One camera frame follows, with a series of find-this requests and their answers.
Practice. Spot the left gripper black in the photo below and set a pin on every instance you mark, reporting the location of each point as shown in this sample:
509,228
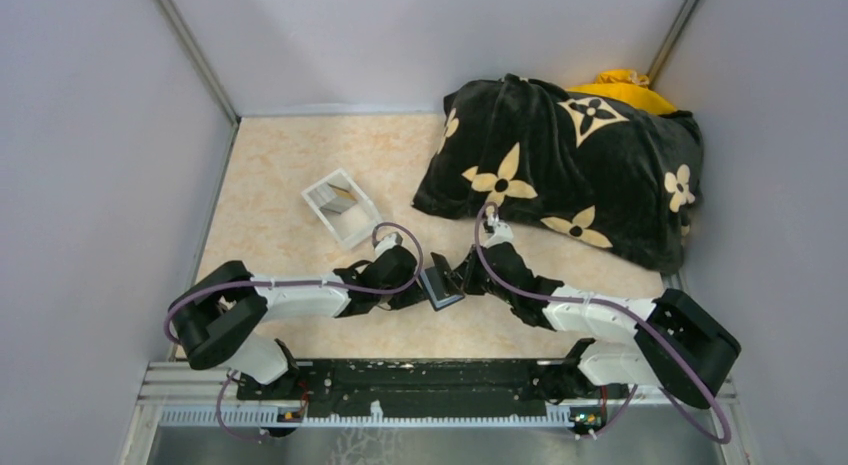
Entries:
412,295

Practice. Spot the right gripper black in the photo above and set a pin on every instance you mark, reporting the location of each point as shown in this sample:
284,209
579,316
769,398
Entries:
466,273

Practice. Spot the black leather card holder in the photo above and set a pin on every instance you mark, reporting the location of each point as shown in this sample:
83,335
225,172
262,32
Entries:
439,284

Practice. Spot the white plastic card tray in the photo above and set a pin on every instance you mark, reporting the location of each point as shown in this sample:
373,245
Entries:
348,213

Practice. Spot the black floral plush blanket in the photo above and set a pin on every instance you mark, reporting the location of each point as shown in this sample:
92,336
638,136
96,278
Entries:
587,166

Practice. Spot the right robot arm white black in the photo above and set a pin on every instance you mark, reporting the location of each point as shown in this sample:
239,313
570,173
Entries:
639,341

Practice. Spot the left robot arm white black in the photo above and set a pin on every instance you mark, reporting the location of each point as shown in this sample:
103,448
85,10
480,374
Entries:
214,322

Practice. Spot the grey cards in tray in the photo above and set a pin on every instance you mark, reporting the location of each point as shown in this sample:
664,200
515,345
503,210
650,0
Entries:
333,197

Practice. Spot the yellow cloth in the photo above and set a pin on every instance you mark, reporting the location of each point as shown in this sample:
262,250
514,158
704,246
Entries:
627,86

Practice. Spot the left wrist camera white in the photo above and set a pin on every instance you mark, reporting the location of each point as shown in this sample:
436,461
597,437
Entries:
387,242

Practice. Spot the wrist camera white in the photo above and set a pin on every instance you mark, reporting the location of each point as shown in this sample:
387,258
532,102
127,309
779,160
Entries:
497,233
387,242

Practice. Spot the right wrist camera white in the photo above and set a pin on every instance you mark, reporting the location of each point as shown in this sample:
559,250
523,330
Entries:
497,233

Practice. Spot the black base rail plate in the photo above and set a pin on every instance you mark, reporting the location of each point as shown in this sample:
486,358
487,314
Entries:
495,388

